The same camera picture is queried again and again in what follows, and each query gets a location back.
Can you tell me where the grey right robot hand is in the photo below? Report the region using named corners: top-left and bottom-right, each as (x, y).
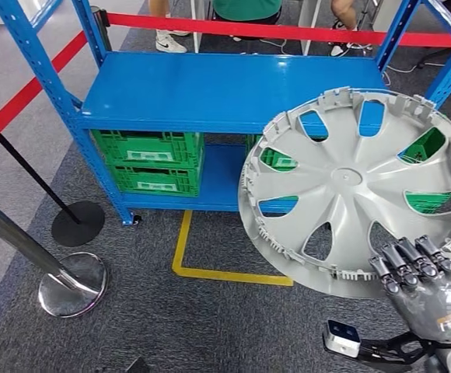
top-left (368, 235), bottom-right (451, 345)

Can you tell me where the grey plastic hubcap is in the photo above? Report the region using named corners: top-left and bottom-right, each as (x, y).
top-left (238, 86), bottom-right (451, 301)

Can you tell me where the blue metal shelf rack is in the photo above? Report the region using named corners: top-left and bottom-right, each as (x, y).
top-left (0, 0), bottom-right (451, 228)

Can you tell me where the black office chair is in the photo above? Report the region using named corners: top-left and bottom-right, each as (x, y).
top-left (415, 0), bottom-right (451, 71)

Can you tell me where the white desk panel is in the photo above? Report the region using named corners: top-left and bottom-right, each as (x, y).
top-left (371, 0), bottom-right (403, 33)
top-left (189, 0), bottom-right (211, 54)
top-left (298, 0), bottom-right (322, 57)

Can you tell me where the person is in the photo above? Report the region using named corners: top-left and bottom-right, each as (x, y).
top-left (329, 0), bottom-right (372, 58)
top-left (149, 0), bottom-right (190, 54)
top-left (212, 0), bottom-right (283, 26)

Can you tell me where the chrome stanchion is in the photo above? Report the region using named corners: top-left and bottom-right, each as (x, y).
top-left (0, 190), bottom-right (109, 319)

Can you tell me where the white partition panel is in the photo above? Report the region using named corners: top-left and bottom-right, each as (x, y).
top-left (0, 0), bottom-right (65, 26)

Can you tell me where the black camera bracket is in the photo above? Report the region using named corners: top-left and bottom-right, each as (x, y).
top-left (359, 330), bottom-right (438, 371)

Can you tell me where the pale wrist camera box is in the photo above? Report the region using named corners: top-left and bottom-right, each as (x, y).
top-left (323, 319), bottom-right (362, 359)

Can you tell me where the white floor cable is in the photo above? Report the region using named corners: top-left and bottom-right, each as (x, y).
top-left (381, 61), bottom-right (444, 88)

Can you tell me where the black post with round base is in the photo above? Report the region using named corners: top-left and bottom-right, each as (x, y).
top-left (0, 106), bottom-right (106, 248)

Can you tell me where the dark stanchion post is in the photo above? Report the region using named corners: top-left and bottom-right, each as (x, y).
top-left (90, 5), bottom-right (113, 53)

